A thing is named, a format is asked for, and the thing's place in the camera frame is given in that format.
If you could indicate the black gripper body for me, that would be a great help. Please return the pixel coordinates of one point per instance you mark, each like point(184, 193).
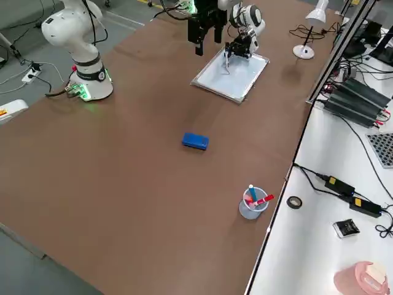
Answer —
point(208, 13)
point(245, 46)

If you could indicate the blue whiteboard eraser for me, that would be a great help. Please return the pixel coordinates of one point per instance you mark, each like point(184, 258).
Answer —
point(195, 140)

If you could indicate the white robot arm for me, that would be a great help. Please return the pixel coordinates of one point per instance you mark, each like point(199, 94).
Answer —
point(76, 37)
point(251, 18)

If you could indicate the silver framed whiteboard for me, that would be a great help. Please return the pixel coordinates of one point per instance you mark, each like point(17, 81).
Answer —
point(239, 83)

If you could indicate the blue marker white cap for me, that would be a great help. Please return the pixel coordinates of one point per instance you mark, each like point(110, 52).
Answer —
point(253, 193)

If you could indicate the red marker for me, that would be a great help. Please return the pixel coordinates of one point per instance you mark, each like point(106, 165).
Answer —
point(265, 200)

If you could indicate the pink marker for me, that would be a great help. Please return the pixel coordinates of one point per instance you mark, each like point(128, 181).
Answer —
point(252, 203)

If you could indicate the white desk lamp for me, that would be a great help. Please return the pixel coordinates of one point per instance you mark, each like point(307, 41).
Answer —
point(304, 52)

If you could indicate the small red-lit circuit board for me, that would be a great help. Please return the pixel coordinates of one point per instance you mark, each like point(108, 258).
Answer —
point(328, 88)

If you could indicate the black finned power supply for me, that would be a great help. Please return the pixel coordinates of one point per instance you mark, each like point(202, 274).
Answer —
point(368, 90)
point(350, 106)

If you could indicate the black tape roll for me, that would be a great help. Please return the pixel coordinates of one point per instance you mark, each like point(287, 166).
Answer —
point(288, 202)

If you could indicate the clear plastic pen cup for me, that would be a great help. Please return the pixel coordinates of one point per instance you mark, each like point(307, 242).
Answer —
point(250, 212)

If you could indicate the black power adapter yellow label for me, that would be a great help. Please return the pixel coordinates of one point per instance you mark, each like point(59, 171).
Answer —
point(367, 207)
point(340, 185)

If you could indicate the white floor power strip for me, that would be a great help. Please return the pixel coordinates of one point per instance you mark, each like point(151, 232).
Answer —
point(30, 77)

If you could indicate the perforated grid plate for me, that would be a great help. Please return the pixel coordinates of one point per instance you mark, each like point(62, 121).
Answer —
point(382, 150)

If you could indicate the white cart orange label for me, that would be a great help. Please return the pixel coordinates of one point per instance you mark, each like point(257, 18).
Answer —
point(13, 110)

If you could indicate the small black circuit module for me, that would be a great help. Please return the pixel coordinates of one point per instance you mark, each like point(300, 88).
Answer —
point(347, 229)

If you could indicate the pink tissue roll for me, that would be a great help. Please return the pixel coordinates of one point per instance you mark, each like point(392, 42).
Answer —
point(350, 279)

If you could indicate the aluminium frame rail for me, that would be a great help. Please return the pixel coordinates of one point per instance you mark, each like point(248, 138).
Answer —
point(331, 63)

